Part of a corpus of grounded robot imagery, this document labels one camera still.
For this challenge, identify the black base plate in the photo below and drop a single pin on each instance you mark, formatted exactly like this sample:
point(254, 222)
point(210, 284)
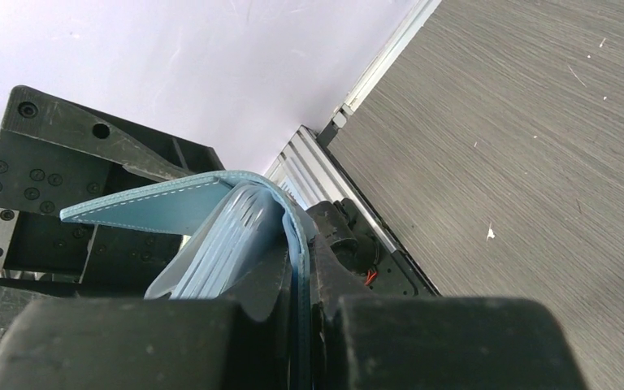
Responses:
point(394, 271)

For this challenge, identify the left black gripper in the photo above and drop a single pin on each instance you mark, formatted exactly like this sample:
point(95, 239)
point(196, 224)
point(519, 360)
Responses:
point(62, 160)

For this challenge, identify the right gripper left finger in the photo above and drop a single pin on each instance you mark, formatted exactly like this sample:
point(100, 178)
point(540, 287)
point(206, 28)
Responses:
point(238, 340)

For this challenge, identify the blue card holder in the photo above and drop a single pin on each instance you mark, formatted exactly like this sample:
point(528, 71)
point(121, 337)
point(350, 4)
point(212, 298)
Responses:
point(229, 218)

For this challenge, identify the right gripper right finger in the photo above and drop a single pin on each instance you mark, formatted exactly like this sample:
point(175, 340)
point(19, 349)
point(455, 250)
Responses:
point(365, 340)

